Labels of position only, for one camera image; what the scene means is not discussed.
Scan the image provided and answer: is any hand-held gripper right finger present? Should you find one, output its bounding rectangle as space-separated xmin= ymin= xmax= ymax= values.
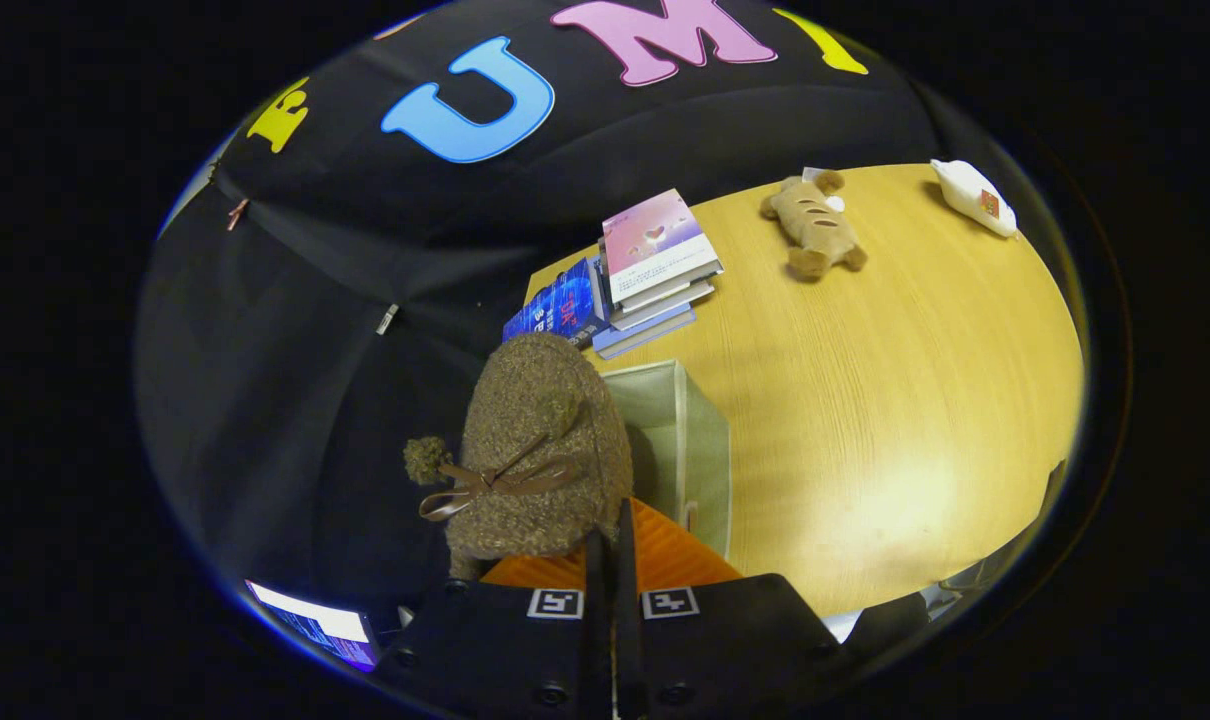
xmin=615 ymin=498 xmax=851 ymax=720

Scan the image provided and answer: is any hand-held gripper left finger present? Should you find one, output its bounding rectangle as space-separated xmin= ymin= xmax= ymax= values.
xmin=375 ymin=530 xmax=608 ymax=720

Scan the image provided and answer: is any green fabric storage box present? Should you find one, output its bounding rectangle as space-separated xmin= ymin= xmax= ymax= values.
xmin=600 ymin=359 xmax=733 ymax=561

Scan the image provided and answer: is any brown fuzzy shoe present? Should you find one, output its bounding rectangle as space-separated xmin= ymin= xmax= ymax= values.
xmin=403 ymin=332 xmax=634 ymax=581

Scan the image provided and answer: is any lit laptop screen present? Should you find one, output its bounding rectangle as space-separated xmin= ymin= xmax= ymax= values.
xmin=245 ymin=579 xmax=381 ymax=672

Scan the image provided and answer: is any grey blue book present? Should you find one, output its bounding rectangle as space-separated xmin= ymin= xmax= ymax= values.
xmin=593 ymin=303 xmax=698 ymax=361

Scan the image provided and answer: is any black backdrop cloth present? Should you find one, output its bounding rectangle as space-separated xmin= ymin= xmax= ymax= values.
xmin=135 ymin=0 xmax=1056 ymax=641

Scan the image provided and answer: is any dark blue cover book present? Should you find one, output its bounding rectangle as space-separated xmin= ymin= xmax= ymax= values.
xmin=502 ymin=257 xmax=611 ymax=349

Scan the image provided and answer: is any brown bread plush toy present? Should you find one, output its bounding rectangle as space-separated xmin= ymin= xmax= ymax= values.
xmin=760 ymin=170 xmax=868 ymax=280

